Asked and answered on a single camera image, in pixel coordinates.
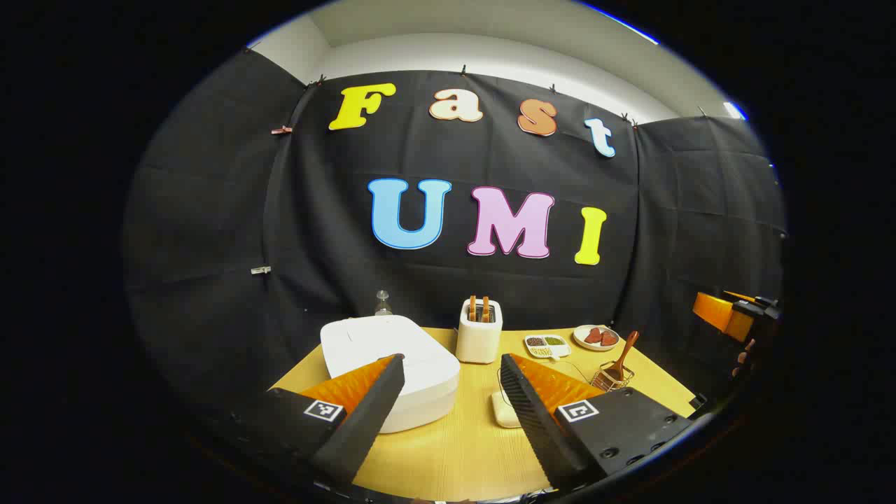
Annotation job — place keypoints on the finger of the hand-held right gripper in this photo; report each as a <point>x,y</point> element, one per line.
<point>721,315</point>

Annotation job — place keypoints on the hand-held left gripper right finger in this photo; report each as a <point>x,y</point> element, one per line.
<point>535,420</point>

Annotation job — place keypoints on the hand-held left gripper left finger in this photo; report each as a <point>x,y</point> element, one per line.
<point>364,420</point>

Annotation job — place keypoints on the clear container of rice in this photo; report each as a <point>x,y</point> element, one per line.
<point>505,413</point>

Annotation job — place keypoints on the white rice cooker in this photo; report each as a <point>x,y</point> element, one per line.
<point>378,343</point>

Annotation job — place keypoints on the brown wooden spoon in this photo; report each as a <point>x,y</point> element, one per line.
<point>621,357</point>

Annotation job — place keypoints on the white divided dish with grains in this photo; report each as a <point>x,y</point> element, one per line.
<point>547,346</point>

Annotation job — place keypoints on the white round plate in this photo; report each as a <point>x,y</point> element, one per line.
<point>581,341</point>

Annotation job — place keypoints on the white toaster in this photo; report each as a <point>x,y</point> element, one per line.
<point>478,343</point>

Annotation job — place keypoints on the red meat slice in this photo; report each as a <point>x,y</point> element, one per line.
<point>593,336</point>
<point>609,339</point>

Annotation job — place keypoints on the small glass bottle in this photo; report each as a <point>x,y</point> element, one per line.
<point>383,306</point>

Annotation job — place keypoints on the toasted bread slice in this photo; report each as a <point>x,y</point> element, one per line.
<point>485,308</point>
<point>472,308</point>

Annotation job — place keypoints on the black backdrop cloth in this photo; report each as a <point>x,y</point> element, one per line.
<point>315,210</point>

